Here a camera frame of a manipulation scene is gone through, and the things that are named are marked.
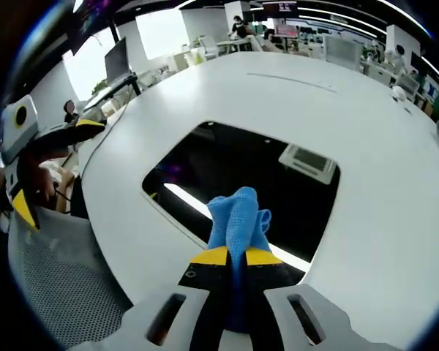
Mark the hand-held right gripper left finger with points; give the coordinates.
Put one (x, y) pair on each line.
(205, 274)

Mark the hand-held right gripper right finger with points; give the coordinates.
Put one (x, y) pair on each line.
(270, 274)

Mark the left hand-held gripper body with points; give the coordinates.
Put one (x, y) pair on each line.
(12, 139)

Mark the blue cleaning cloth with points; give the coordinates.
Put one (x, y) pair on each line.
(238, 219)

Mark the person's left hand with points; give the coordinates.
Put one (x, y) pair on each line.
(44, 179)

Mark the green plant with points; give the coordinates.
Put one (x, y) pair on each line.
(99, 87)

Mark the monitor on black stand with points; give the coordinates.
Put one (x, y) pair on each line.
(116, 62)

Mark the grey mesh office chair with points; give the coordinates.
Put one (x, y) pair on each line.
(69, 278)

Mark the dark hanging screen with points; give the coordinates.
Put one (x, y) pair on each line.
(84, 25)

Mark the small white round object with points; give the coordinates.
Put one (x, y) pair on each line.
(398, 93)

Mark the white mesh office chair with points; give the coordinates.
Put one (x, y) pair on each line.
(342, 51)
(409, 85)

